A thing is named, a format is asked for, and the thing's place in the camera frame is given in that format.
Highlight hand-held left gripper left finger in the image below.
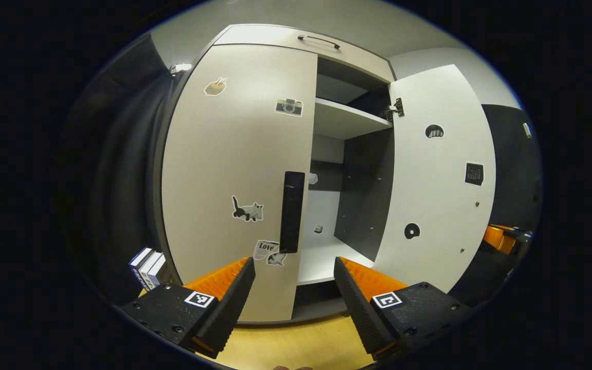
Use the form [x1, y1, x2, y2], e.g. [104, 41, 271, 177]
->
[115, 257, 256, 359]

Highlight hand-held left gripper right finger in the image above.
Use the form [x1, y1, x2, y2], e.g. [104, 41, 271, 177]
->
[334, 257, 474, 361]

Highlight headphone sticker shoe cabinet door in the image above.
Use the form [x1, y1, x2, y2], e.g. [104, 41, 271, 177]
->
[373, 64, 497, 293]

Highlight black door handle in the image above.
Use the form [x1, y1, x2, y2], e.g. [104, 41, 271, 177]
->
[279, 171, 306, 254]

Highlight camera sticker shoe cabinet door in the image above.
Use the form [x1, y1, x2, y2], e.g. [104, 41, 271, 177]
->
[161, 44, 319, 323]

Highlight white double-door shoe cabinet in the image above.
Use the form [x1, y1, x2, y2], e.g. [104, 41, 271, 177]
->
[152, 23, 404, 325]

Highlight metal door hinge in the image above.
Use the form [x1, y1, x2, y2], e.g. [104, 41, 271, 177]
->
[381, 98, 405, 122]

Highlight white cabinet shelf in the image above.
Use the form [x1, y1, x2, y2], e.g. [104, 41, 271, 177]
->
[312, 98, 393, 140]

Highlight black cabinet top handle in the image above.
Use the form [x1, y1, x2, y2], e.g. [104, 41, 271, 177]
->
[297, 35, 341, 50]

